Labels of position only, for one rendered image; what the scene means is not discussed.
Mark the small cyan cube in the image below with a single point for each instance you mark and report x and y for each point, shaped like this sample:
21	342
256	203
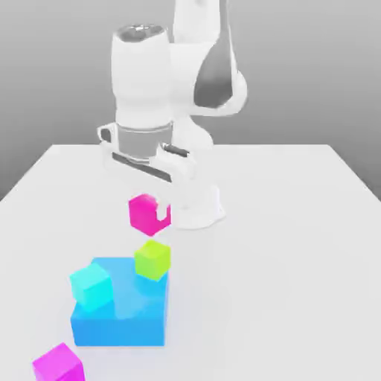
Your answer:
90	287

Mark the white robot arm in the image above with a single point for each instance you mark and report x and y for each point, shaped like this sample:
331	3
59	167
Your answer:
140	86

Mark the large blue box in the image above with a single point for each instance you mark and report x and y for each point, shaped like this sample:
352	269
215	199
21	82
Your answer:
125	324

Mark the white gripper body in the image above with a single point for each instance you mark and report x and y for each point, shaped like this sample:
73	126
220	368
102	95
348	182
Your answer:
140	175

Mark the small magenta cube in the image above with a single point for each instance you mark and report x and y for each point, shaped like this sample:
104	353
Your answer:
58	364

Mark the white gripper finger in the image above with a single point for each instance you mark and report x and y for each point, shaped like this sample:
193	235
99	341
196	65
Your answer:
162	210

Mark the small green cube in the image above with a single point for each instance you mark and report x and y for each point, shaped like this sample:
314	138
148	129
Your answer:
151	262

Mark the small pink cube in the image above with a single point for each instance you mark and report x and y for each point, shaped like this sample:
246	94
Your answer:
143	215

